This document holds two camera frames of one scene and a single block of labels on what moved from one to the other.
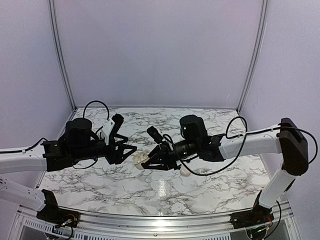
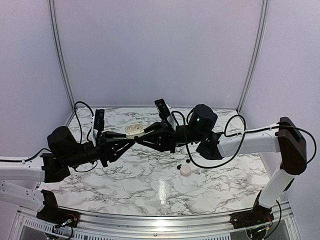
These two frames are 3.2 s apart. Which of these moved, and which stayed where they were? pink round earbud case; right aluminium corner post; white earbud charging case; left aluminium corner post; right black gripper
Moved: right black gripper; white earbud charging case
Stayed: left aluminium corner post; right aluminium corner post; pink round earbud case
